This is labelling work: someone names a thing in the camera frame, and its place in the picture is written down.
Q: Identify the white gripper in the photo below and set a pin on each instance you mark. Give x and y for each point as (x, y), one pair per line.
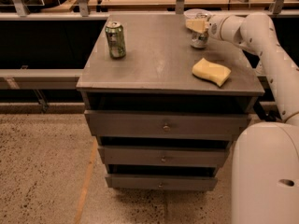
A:
(214, 26)

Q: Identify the white 7up can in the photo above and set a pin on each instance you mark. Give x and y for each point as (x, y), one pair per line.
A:
(199, 40)

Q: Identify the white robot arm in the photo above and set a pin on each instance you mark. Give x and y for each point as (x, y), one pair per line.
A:
(265, 162)

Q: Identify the green soda can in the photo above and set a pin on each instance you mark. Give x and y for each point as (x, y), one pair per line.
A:
(115, 39)

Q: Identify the white bowl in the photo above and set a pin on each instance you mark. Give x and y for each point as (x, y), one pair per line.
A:
(196, 13)

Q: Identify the yellow sponge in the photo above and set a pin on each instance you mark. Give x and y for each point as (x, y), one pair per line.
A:
(213, 72)

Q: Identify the grey drawer cabinet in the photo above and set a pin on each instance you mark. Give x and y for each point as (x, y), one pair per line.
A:
(158, 47)

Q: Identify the top grey drawer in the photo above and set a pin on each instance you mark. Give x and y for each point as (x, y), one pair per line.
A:
(165, 125)

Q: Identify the grey drawer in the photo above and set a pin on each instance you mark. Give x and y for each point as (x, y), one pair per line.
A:
(165, 125)
(165, 182)
(153, 156)

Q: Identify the middle grey drawer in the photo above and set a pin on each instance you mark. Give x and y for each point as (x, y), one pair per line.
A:
(153, 156)

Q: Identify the bottom grey drawer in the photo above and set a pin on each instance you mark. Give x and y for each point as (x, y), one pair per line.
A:
(165, 182)

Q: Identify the grey metal railing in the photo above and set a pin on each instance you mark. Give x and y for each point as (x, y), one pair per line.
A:
(40, 78)

